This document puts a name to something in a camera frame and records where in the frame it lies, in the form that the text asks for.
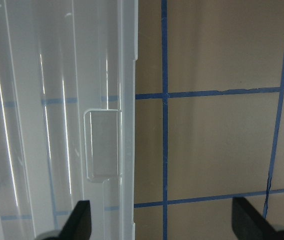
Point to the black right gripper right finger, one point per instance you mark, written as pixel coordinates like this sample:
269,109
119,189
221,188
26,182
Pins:
248,224

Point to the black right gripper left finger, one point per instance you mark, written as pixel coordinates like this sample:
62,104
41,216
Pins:
77,227

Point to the clear plastic box lid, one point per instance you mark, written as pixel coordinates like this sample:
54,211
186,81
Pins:
67,108

